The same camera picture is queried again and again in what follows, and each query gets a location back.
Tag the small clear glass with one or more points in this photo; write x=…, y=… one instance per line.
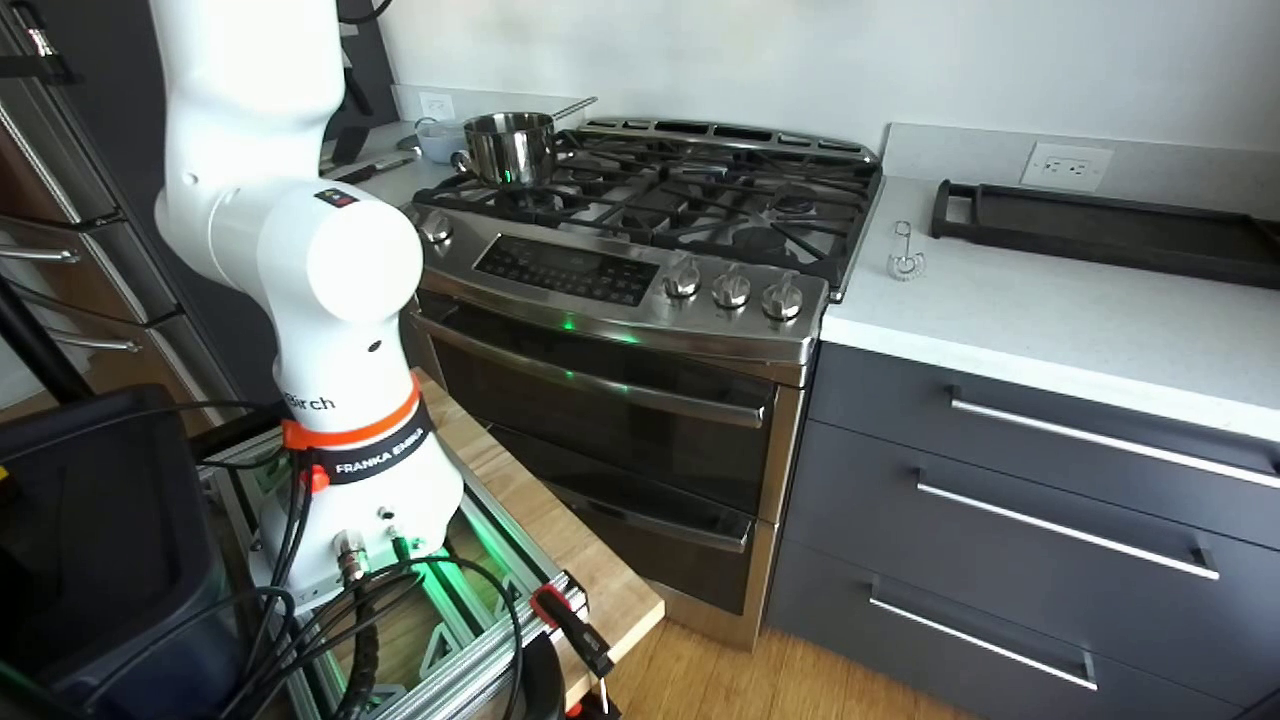
x=907, y=254

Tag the stainless steel pot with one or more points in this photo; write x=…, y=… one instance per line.
x=512, y=144

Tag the black spatula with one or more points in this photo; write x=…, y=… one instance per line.
x=364, y=169

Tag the black tray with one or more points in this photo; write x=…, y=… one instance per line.
x=1105, y=232

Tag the dark grey drawer cabinet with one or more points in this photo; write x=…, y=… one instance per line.
x=853, y=440

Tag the wooden robot mount board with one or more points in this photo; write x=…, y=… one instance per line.
x=563, y=535

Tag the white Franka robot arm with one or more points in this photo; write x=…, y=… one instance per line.
x=333, y=265

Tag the aluminium mount frame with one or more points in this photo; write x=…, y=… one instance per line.
x=452, y=664

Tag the white wall outlet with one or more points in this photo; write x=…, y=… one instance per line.
x=1064, y=166

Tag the silver range knob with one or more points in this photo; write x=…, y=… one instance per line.
x=731, y=286
x=680, y=278
x=437, y=232
x=783, y=297

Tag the red black clamp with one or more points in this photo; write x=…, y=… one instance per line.
x=575, y=626

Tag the black bin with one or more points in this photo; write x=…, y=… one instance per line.
x=106, y=561

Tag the stainless steel gas range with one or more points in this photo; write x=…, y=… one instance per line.
x=600, y=427

